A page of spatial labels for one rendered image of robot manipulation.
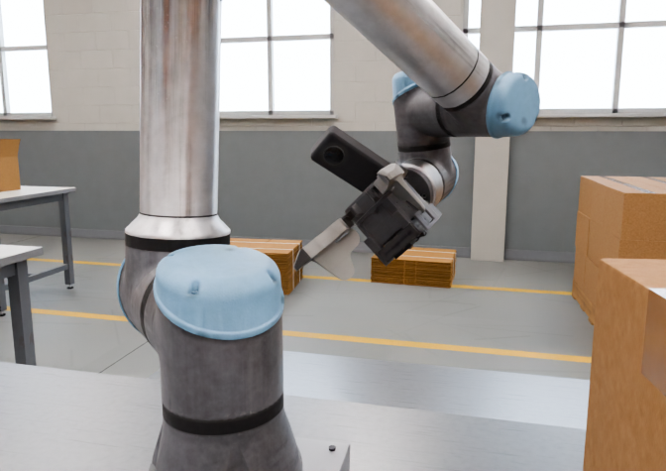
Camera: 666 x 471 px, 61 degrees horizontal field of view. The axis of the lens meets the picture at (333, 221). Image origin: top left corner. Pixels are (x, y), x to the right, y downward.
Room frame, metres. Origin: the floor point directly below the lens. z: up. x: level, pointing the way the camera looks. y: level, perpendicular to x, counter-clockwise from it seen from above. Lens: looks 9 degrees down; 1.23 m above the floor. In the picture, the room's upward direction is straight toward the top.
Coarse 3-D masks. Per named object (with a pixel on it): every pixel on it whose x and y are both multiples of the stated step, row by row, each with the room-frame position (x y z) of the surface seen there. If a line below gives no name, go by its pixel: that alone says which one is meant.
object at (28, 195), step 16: (0, 192) 3.95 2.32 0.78; (16, 192) 3.95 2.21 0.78; (32, 192) 3.95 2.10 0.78; (48, 192) 4.03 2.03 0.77; (64, 192) 4.19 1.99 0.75; (0, 208) 3.67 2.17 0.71; (64, 208) 4.24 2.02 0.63; (64, 224) 4.24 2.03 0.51; (64, 240) 4.24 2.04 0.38; (64, 256) 4.24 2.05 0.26; (48, 272) 4.03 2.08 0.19; (64, 272) 4.24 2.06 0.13; (0, 288) 3.60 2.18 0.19; (0, 304) 3.58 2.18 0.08
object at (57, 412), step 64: (0, 384) 0.84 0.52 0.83; (64, 384) 0.84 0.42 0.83; (128, 384) 0.84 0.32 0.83; (0, 448) 0.66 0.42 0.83; (64, 448) 0.66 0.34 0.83; (128, 448) 0.66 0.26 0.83; (384, 448) 0.66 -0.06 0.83; (448, 448) 0.66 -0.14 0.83; (512, 448) 0.66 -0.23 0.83; (576, 448) 0.66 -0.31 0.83
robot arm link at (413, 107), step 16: (400, 80) 0.79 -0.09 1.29; (400, 96) 0.80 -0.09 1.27; (416, 96) 0.78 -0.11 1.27; (400, 112) 0.80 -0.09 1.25; (416, 112) 0.77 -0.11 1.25; (432, 112) 0.75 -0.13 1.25; (400, 128) 0.80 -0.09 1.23; (416, 128) 0.79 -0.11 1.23; (432, 128) 0.76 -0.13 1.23; (400, 144) 0.81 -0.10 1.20; (416, 144) 0.79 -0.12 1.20; (432, 144) 0.79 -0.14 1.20; (448, 144) 0.80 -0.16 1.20
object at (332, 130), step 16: (336, 128) 0.68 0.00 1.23; (320, 144) 0.68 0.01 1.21; (336, 144) 0.67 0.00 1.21; (352, 144) 0.68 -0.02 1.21; (320, 160) 0.68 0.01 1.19; (336, 160) 0.68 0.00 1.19; (352, 160) 0.68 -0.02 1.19; (368, 160) 0.68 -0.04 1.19; (384, 160) 0.70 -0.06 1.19; (352, 176) 0.69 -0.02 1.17; (368, 176) 0.69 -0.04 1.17
